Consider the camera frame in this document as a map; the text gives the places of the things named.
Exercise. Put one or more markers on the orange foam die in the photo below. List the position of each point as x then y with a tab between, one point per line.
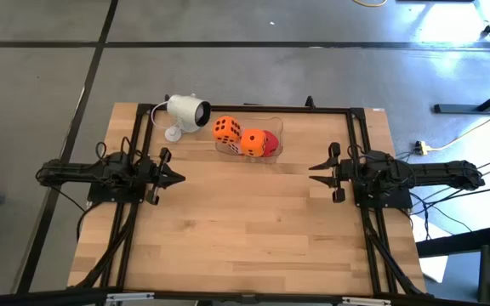
253	142
227	129

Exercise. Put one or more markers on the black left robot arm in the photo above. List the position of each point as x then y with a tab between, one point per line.
79	170

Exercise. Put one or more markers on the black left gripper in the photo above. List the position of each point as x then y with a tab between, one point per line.
151	178

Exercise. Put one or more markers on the black aluminium table frame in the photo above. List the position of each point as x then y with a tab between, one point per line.
249	109

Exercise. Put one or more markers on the black desk leg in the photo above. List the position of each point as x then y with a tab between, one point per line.
474	108

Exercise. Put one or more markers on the red foam die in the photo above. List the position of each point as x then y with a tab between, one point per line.
272	144

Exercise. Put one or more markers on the silver frame bracket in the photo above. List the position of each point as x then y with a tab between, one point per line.
366	301
130	296

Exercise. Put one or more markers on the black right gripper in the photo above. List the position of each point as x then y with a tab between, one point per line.
345	174

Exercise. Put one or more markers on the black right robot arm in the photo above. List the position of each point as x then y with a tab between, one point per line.
432	172

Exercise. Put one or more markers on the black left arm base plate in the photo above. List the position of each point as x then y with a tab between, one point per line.
113	197

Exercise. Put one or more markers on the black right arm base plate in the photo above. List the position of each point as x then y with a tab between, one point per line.
398	203

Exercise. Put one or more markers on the clear plastic bin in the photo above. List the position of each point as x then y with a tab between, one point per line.
277	125

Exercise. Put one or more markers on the yellow power plug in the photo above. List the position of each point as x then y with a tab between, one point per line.
421	148

